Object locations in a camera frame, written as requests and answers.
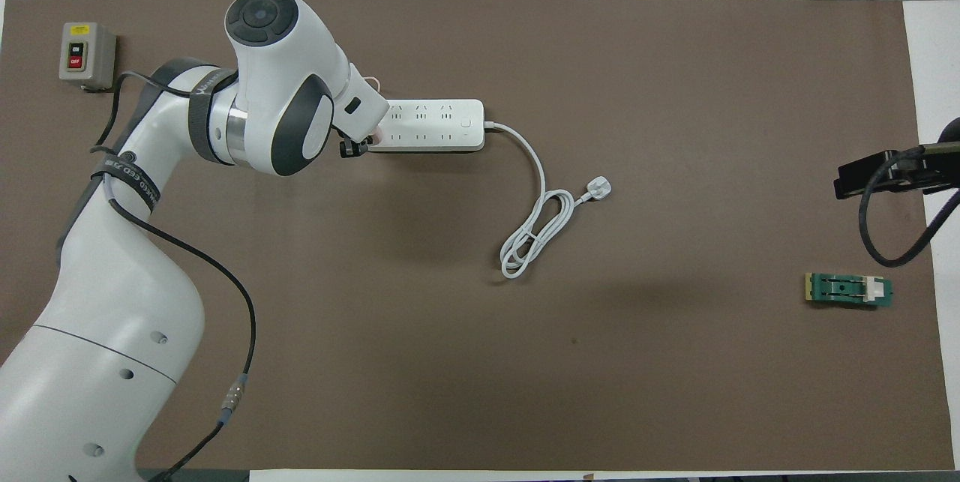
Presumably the grey on-off switch box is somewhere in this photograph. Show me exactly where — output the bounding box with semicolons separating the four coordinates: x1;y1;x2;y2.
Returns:
58;22;118;92

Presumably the white power strip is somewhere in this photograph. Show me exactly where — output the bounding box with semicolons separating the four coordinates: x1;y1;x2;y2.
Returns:
371;98;486;153

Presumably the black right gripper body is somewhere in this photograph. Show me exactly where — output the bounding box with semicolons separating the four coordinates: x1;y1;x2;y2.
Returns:
889;143;960;194

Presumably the brown table mat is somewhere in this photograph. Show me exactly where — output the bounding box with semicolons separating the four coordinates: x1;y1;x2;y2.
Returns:
0;0;955;472

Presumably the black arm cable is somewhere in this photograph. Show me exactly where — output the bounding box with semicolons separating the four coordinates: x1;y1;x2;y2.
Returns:
859;156;960;268
90;71;257;482

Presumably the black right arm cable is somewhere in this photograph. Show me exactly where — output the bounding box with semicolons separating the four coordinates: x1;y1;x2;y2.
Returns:
859;156;960;268

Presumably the white power strip cord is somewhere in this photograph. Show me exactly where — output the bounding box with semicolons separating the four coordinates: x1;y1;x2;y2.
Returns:
484;121;614;280

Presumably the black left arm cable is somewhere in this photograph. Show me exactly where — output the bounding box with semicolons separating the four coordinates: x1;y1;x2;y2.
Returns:
90;71;257;482

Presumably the green circuit board fixture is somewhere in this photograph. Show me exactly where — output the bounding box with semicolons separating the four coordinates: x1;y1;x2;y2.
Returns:
805;272;894;310

